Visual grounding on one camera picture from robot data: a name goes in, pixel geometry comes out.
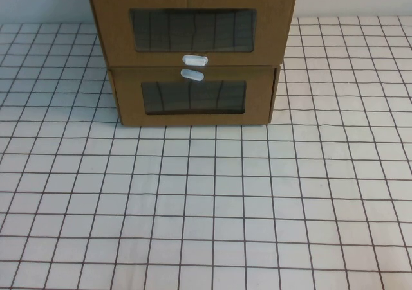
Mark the brown cardboard drawer cabinet shell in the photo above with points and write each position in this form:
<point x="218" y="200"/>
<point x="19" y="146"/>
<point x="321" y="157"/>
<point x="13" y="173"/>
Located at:
<point x="296" y="0"/>

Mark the windowed cardboard drawer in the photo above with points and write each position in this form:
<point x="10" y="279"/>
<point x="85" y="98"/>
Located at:
<point x="128" y="94"/>
<point x="112" y="29"/>

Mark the white grid pattern tablecloth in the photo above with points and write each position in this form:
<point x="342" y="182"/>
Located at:
<point x="206" y="213"/>

